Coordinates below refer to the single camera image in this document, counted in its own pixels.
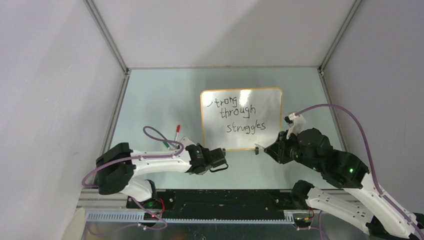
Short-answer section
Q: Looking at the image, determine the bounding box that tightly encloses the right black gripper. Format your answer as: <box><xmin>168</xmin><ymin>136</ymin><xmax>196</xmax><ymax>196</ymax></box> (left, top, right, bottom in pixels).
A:
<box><xmin>264</xmin><ymin>128</ymin><xmax>321</xmax><ymax>172</ymax></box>

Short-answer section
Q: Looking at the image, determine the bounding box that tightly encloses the yellow framed whiteboard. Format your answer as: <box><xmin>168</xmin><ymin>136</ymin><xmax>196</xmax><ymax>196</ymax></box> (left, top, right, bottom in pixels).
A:
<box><xmin>200</xmin><ymin>87</ymin><xmax>283</xmax><ymax>151</ymax></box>

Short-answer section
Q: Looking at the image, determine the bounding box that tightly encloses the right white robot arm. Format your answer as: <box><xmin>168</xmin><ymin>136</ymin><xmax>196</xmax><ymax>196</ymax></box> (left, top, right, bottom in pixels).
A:
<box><xmin>264</xmin><ymin>128</ymin><xmax>424</xmax><ymax>240</ymax></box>

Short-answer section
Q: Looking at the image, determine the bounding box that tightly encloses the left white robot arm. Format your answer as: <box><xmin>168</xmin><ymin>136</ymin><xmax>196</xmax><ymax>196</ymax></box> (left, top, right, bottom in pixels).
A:
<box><xmin>96</xmin><ymin>141</ymin><xmax>229</xmax><ymax>208</ymax></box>

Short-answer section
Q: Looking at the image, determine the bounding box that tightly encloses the red capped marker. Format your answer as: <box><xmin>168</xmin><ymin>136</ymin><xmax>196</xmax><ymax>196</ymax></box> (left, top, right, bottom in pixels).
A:
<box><xmin>174</xmin><ymin>124</ymin><xmax>181</xmax><ymax>141</ymax></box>

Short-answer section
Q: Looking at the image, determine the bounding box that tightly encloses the green capped marker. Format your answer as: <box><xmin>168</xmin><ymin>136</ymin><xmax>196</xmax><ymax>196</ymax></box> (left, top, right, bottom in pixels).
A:
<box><xmin>163</xmin><ymin>141</ymin><xmax>171</xmax><ymax>149</ymax></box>

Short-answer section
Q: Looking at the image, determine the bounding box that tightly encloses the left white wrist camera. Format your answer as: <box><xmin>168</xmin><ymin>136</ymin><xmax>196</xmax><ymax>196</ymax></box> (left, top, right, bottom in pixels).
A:
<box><xmin>178</xmin><ymin>136</ymin><xmax>196</xmax><ymax>153</ymax></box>

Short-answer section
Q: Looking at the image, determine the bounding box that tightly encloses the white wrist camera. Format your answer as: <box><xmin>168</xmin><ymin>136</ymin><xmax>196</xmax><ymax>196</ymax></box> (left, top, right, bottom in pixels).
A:
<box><xmin>284</xmin><ymin>112</ymin><xmax>306</xmax><ymax>140</ymax></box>
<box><xmin>178</xmin><ymin>136</ymin><xmax>196</xmax><ymax>153</ymax></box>

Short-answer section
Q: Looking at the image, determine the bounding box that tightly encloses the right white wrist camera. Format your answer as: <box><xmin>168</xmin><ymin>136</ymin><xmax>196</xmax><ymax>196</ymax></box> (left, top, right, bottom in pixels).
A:
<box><xmin>284</xmin><ymin>112</ymin><xmax>306</xmax><ymax>140</ymax></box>

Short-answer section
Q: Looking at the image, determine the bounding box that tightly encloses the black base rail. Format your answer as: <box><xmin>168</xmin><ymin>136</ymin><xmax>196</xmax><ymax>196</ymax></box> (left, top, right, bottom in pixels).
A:
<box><xmin>142</xmin><ymin>189</ymin><xmax>309</xmax><ymax>221</ymax></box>

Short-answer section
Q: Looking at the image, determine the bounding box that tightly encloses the right aluminium frame post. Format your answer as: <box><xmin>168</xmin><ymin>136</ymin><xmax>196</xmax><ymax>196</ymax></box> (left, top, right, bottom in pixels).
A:
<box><xmin>318</xmin><ymin>0</ymin><xmax>363</xmax><ymax>76</ymax></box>

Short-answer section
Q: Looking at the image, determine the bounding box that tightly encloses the aluminium frame post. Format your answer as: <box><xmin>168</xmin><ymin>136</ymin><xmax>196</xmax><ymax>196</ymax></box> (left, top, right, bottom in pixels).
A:
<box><xmin>318</xmin><ymin>0</ymin><xmax>363</xmax><ymax>76</ymax></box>
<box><xmin>83</xmin><ymin>0</ymin><xmax>129</xmax><ymax>75</ymax></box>

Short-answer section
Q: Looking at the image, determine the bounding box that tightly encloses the left aluminium frame post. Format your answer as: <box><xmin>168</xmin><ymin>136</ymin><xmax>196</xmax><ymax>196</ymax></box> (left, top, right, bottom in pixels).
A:
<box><xmin>83</xmin><ymin>0</ymin><xmax>129</xmax><ymax>75</ymax></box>

